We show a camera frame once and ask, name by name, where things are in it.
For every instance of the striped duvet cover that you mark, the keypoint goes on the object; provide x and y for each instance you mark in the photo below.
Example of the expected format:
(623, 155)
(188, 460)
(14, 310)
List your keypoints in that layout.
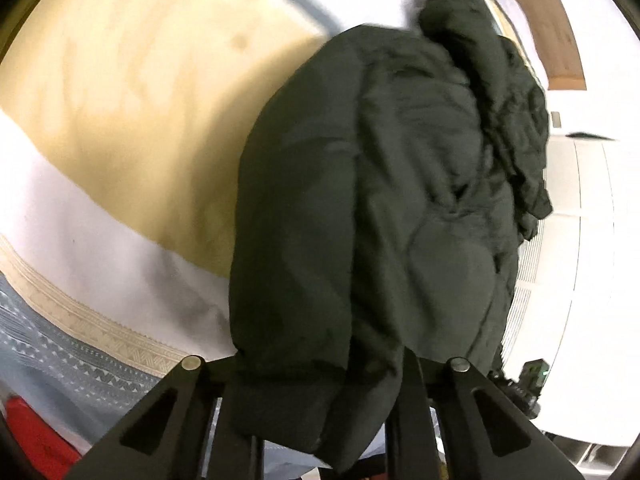
(122, 125)

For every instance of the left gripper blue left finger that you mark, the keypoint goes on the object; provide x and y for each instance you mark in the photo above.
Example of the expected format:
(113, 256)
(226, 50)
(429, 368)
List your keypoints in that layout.
(181, 429)

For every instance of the red object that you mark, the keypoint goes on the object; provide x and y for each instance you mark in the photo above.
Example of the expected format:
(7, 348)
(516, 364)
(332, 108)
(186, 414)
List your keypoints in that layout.
(49, 453)

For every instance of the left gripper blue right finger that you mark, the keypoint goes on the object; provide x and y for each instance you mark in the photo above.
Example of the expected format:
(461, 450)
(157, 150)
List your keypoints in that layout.
(450, 413)

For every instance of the wooden headboard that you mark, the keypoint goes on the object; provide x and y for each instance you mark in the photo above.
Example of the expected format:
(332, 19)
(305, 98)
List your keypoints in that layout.
(555, 44)

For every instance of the black puffer jacket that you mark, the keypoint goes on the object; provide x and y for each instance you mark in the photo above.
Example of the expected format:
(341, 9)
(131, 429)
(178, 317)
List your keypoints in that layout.
(383, 194)

